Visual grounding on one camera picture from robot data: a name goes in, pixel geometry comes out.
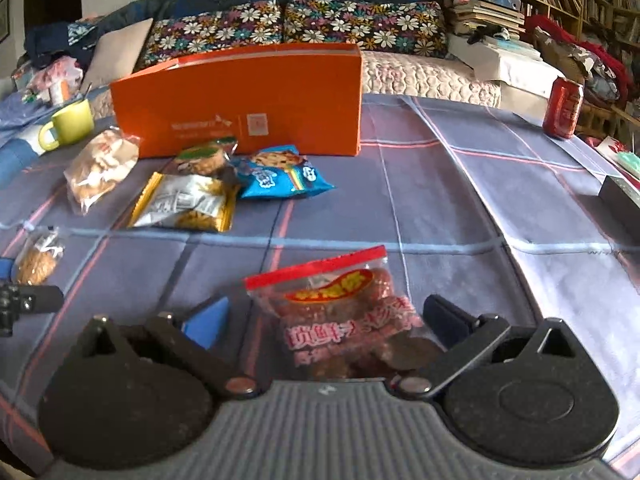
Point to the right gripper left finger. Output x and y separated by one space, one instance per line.
204 324

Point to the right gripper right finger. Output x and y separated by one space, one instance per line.
449 323

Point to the round biscuit clear pack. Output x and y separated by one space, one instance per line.
39 257

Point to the red brown jujube bag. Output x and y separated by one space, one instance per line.
343 317

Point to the silver yellow snack packet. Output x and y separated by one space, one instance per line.
191 202

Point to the clear pack brown cookies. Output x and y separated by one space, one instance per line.
207 159

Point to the clear bag white puffs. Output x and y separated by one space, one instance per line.
99 167

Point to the blue cookie snack packet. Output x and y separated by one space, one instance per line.
278 173

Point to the plaid blue tablecloth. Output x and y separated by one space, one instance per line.
473 204

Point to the green mug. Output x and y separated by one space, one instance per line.
67 126

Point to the black box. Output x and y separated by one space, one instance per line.
622 200

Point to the red soda can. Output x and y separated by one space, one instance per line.
564 104

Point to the orange cardboard box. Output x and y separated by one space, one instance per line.
308 95

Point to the beige pillow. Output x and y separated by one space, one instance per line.
116 54

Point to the white box on sofa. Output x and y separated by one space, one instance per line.
506 66

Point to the floral cushion right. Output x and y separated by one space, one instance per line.
416 28

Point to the floral cushion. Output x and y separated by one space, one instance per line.
248 24
416 28

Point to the floral cushion left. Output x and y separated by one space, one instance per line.
248 24

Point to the stack of books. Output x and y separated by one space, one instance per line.
498 18

